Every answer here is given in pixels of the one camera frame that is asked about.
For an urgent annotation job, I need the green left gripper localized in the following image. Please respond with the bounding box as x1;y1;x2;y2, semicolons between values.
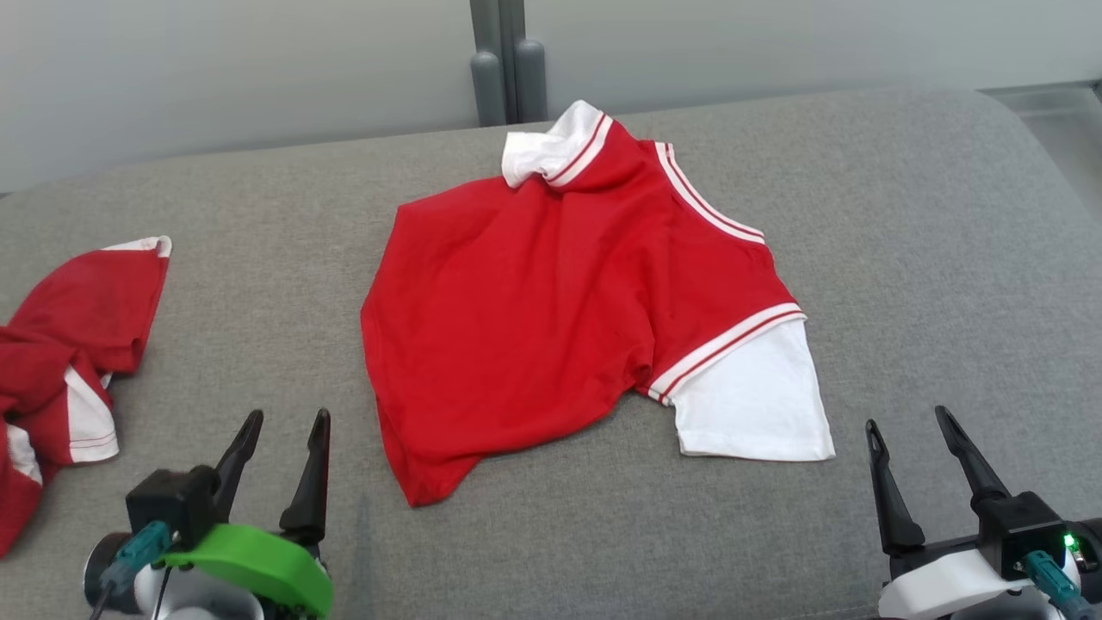
84;408;336;620

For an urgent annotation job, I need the grey fabric sofa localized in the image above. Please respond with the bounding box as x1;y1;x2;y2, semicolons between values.
0;82;1102;620

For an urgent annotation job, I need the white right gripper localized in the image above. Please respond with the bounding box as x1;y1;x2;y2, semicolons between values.
866;406;1102;620

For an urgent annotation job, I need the grey vertical partition frame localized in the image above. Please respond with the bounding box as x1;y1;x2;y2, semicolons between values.
469;0;528;124

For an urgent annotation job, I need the grey rounded cylinder post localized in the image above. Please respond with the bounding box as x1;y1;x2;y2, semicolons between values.
470;50;507;127
515;38;548;123

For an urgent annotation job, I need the red shorts white side stripe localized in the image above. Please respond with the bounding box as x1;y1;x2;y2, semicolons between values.
0;235;173;559

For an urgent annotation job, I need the red Bulls basketball jersey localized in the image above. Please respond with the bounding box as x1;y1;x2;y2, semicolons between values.
360;99;837;509

